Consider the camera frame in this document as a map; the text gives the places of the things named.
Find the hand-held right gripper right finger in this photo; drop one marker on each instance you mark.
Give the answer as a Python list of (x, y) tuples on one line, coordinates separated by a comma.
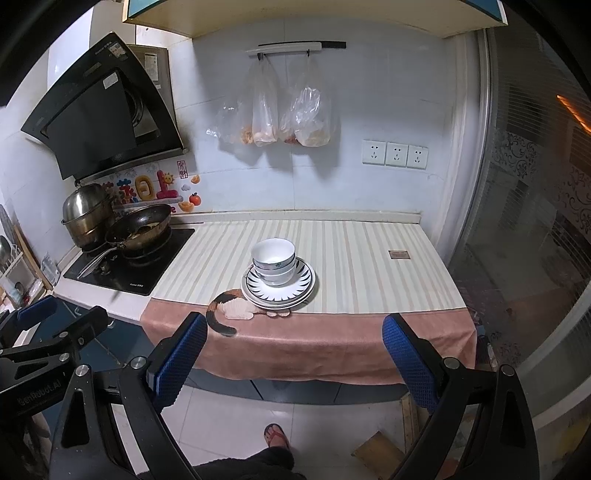
[(408, 360)]

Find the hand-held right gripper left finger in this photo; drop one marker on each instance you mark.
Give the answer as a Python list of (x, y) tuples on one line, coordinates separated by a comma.
[(180, 355)]

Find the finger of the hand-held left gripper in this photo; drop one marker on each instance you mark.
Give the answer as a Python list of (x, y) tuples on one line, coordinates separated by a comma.
[(34, 311), (87, 323)]

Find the plain white bowl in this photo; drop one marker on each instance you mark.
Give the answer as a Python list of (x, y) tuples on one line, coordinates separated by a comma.
[(277, 278)]

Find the white bowl with flower print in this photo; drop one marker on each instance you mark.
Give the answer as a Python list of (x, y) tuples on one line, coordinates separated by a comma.
[(277, 266)]

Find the blue leaf pattern plate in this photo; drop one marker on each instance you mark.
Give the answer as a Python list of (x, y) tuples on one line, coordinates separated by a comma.
[(302, 281)]

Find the white bowl with dark rim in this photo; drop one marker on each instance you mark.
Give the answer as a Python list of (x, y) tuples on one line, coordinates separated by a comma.
[(272, 251)]

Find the white dish rack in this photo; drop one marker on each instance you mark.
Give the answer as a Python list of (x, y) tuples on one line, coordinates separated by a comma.
[(18, 277)]

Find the black glass cooktop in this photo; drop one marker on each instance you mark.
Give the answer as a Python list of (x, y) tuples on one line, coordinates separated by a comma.
[(152, 270)]

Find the striped cloth with pink border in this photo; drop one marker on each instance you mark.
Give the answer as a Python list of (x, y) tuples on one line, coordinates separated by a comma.
[(369, 277)]

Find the wooden board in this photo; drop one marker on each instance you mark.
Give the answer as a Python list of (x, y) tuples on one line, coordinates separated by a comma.
[(378, 454)]

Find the brown cloth label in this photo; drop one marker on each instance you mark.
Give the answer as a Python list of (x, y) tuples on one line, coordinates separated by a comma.
[(399, 254)]

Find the dark frying pan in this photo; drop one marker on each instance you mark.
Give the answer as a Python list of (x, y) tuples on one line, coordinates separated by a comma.
[(143, 226)]

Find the stainless steel pot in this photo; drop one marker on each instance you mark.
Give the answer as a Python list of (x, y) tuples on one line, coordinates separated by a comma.
[(87, 207)]

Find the person's foot in red sandal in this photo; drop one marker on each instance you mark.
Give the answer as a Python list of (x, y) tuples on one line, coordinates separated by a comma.
[(276, 436)]

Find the person's dark trouser leg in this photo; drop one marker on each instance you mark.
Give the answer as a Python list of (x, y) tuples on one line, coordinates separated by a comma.
[(258, 466)]

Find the patterned glass sliding door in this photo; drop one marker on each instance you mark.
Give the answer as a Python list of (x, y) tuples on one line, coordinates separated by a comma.
[(531, 207)]

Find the black range hood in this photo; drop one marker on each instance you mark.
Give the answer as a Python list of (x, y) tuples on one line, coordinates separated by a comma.
[(92, 106)]

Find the clear plastic bag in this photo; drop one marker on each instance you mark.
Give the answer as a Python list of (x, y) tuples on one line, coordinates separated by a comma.
[(307, 115), (264, 115), (228, 122)]

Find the colourful wall stickers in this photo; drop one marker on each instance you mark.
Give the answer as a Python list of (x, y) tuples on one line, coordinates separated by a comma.
[(161, 184)]

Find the white wall socket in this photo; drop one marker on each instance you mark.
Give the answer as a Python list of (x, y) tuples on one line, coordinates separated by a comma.
[(374, 152), (417, 157), (396, 154)]

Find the white wall hook rail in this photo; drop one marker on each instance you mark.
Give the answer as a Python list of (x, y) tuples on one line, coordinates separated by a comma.
[(286, 47)]

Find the wooden wall cabinet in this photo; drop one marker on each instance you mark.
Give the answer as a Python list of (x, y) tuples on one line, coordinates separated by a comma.
[(323, 18)]

